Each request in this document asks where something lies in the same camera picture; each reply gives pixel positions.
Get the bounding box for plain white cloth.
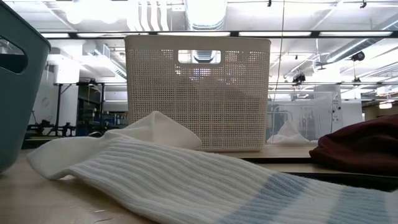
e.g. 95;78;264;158
107;111;202;150

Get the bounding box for black equipment stand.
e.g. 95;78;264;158
27;83;77;138

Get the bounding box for silver ceiling duct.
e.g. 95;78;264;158
185;0;228;31

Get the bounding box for clear plastic bin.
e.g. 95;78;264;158
267;91;343;147

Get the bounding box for cream white cloth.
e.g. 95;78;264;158
267;120;312;146

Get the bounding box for maroon cloth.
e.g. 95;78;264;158
309;113;398;177

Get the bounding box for white perforated plastic basket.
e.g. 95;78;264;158
124;34;272;152

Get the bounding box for black overhead frame beam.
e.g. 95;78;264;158
40;30;398;39

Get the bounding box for white ribbed blue-striped sock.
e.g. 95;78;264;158
26;132;398;224

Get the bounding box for teal plastic bin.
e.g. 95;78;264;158
0;0;52;174

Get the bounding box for black table frame rail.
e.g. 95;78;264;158
21;136;53;149
241;157;398;192

